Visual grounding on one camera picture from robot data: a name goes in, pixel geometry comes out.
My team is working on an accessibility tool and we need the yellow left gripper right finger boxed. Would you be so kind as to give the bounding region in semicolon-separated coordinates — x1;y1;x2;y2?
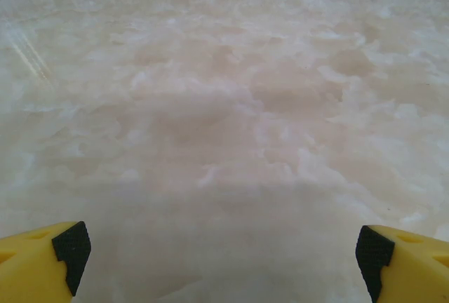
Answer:
355;224;449;303

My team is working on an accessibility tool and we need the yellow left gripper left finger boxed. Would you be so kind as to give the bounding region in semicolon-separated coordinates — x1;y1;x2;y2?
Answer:
0;220;93;303

